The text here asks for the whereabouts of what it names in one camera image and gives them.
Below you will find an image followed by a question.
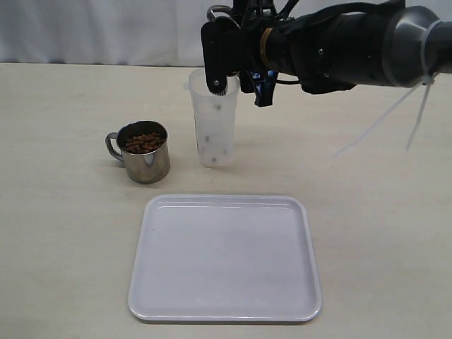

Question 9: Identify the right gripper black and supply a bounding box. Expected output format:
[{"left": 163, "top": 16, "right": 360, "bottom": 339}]
[{"left": 201, "top": 1, "right": 278, "bottom": 107}]

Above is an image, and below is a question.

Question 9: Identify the steel mug with pellets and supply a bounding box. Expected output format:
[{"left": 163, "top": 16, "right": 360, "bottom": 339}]
[{"left": 105, "top": 120, "right": 170, "bottom": 184}]

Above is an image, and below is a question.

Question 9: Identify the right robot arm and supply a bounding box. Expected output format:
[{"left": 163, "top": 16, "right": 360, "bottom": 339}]
[{"left": 201, "top": 1, "right": 451, "bottom": 107}]

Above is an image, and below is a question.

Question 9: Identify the clear plastic tall cup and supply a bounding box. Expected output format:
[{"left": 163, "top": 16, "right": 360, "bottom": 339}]
[{"left": 184, "top": 68, "right": 239, "bottom": 167}]

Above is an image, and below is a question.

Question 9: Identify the white backdrop curtain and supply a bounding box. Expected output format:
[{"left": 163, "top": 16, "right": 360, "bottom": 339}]
[{"left": 0, "top": 0, "right": 452, "bottom": 70}]

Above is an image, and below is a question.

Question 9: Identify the white zip tie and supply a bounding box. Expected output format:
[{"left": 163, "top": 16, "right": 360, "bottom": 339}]
[{"left": 331, "top": 19, "right": 444, "bottom": 158}]

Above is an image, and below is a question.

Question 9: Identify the white rectangular tray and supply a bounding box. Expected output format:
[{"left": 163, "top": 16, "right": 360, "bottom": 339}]
[{"left": 128, "top": 194, "right": 323, "bottom": 323}]

